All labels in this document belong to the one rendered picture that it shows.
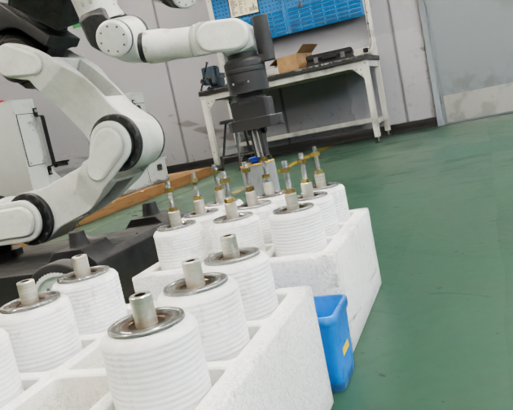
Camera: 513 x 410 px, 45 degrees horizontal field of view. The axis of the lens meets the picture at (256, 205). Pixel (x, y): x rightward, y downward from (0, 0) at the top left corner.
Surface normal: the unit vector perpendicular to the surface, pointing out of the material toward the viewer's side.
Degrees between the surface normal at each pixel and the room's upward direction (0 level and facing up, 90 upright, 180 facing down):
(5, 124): 90
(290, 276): 90
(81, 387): 90
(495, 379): 0
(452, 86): 90
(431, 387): 0
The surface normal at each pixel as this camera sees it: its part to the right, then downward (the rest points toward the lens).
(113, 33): -0.16, 0.36
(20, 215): -0.33, 0.20
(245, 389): 0.93, -0.15
